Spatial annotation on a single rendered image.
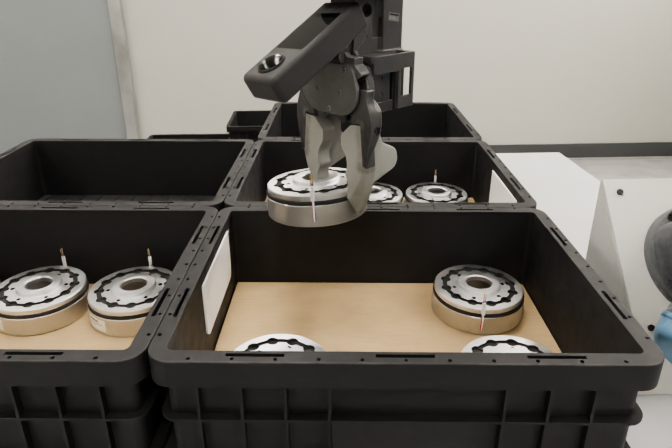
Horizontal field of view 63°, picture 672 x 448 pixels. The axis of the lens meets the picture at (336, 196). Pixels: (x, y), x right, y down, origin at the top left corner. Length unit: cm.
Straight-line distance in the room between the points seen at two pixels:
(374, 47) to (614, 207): 43
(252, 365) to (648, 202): 59
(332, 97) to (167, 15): 322
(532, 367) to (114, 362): 31
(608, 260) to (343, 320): 37
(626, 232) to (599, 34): 332
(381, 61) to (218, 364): 29
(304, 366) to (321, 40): 26
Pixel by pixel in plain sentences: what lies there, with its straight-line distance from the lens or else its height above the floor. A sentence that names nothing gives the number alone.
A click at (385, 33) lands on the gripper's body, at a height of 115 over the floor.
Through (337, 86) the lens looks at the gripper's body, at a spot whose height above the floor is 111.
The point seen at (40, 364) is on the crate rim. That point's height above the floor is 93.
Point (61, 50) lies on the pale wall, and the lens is 390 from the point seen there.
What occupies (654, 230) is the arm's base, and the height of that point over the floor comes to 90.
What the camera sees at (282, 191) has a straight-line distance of 55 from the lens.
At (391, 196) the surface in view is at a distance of 91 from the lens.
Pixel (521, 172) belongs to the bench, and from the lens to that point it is 158.
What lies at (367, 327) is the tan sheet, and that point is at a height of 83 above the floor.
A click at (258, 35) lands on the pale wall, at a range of 363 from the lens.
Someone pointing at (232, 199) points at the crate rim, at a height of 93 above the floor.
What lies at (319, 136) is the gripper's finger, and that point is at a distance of 54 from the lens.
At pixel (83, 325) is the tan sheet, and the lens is 70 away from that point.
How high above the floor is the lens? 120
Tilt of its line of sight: 22 degrees down
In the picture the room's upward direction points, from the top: straight up
